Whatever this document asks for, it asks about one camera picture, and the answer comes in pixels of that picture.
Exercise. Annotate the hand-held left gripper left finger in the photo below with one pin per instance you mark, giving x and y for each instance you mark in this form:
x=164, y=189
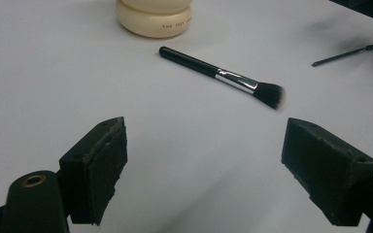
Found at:
x=94, y=168

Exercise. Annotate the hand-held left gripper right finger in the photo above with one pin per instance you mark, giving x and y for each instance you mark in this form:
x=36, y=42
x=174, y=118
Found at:
x=327, y=168

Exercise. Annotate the thin black eyeliner brush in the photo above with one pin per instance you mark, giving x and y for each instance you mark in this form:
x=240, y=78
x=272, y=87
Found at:
x=343, y=55

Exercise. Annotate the black makeup brush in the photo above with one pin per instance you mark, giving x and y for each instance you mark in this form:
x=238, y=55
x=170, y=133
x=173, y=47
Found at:
x=207, y=68

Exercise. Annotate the cream ribbed brush holder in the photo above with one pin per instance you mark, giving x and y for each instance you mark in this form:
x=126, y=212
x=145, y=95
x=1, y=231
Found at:
x=153, y=22

